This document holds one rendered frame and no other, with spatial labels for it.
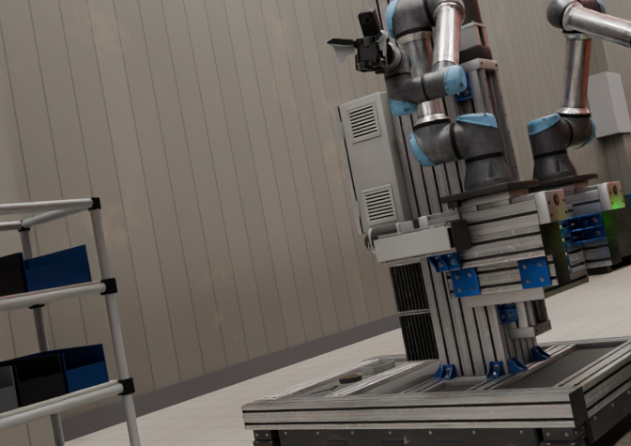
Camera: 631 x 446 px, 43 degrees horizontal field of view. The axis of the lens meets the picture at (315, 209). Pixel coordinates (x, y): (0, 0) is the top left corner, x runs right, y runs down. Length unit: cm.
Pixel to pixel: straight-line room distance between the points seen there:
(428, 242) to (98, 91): 306
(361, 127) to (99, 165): 240
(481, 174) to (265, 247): 342
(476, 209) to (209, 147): 330
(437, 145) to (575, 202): 60
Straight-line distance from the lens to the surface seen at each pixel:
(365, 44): 210
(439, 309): 274
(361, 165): 281
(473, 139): 242
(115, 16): 529
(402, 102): 223
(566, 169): 286
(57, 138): 477
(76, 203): 234
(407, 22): 252
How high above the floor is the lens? 71
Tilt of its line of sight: 3 degrees up
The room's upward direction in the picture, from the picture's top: 11 degrees counter-clockwise
